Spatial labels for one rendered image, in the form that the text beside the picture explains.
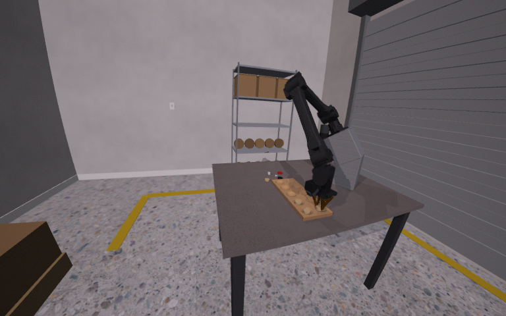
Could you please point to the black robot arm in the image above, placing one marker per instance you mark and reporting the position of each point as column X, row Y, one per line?
column 322, row 172

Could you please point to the orange tray with round pockets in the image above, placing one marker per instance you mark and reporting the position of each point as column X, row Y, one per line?
column 287, row 187

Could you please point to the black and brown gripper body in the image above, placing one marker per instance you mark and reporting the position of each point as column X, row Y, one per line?
column 328, row 195

